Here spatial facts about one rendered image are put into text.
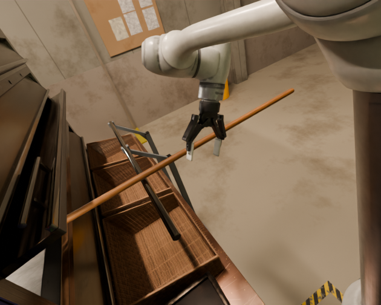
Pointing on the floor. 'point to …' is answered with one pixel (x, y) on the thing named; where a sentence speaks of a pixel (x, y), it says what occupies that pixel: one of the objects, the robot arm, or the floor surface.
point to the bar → (147, 179)
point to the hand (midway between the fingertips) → (203, 154)
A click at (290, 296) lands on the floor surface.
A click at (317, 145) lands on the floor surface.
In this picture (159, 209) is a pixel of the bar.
